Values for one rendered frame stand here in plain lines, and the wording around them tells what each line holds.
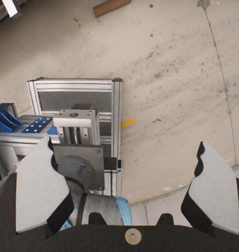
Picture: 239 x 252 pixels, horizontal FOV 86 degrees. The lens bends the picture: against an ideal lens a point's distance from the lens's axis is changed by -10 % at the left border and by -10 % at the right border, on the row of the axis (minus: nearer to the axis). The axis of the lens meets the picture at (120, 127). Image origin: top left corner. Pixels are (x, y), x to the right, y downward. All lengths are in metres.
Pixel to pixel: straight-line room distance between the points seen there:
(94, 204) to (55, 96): 1.13
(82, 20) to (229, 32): 1.36
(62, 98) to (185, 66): 1.19
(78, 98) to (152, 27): 0.90
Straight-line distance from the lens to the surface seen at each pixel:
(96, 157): 0.51
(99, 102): 1.29
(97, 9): 1.41
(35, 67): 1.67
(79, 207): 0.42
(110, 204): 0.42
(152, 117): 1.59
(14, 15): 0.59
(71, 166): 0.50
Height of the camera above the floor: 1.43
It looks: 63 degrees down
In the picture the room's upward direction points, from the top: 179 degrees counter-clockwise
